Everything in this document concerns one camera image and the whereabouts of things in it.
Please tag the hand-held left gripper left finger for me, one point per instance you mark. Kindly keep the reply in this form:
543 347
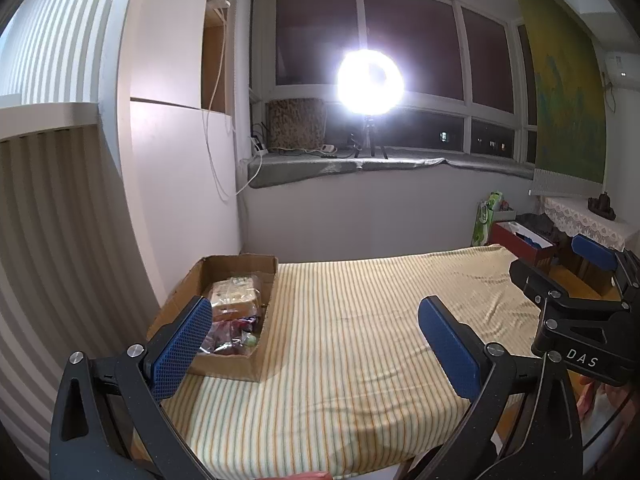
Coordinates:
180 350

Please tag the dark figurine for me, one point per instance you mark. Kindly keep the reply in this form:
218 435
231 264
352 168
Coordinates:
602 206

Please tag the grey sill mat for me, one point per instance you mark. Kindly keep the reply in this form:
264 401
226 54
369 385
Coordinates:
350 167

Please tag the white air conditioner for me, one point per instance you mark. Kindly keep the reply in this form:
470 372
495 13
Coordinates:
622 67

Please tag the white cabinet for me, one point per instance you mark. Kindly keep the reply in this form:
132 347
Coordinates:
175 185

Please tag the clear bread pack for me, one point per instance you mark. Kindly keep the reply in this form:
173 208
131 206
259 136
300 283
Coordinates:
235 295

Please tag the white lace tablecloth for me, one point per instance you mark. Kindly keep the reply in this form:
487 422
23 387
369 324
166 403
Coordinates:
600 227

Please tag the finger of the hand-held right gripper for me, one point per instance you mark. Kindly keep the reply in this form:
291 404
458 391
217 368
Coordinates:
535 285
595 250

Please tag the white power strip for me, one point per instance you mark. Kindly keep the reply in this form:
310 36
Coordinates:
258 146

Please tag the red box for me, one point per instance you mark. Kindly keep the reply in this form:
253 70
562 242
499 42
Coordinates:
515 247

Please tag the clear green candy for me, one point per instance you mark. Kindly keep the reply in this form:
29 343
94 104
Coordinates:
249 340

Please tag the person's left hand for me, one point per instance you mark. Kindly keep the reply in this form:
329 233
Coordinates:
312 476

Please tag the green yellow wall poster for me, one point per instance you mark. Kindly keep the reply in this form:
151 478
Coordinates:
560 85

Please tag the striped yellow cloth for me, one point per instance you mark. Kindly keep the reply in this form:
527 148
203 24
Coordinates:
350 335

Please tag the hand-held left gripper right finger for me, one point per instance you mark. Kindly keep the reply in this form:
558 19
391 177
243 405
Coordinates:
450 350

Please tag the black tripod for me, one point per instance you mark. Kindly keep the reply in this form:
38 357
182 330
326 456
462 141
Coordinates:
371 135

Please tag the clear red snack packet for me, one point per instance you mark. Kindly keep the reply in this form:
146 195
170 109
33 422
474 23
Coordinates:
222 335

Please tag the large window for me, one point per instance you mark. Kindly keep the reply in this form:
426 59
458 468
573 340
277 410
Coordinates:
410 25

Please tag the patterned brown cushion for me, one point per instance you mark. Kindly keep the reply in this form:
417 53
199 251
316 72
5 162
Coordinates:
295 125

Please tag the green shopping bag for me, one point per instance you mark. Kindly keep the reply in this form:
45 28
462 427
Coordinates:
485 222

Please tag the brown cardboard box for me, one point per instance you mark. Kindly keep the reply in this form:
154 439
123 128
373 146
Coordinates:
235 367

